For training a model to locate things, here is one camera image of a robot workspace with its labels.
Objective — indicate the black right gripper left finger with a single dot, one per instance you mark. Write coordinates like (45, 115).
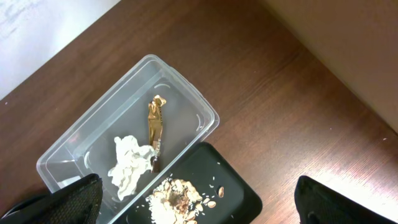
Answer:
(77, 203)

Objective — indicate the gold foil wrapper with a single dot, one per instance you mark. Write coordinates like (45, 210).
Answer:
(155, 123)

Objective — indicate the clear plastic bin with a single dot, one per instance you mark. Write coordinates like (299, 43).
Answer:
(88, 145)

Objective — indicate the white napkin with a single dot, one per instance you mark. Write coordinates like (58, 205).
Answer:
(132, 161)

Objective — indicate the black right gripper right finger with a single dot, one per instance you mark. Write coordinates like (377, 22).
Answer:
(318, 204)

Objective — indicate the black rectangular tray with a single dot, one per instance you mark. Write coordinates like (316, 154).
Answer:
(213, 178)

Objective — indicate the pile of food scraps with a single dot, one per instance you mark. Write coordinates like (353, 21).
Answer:
(177, 201)

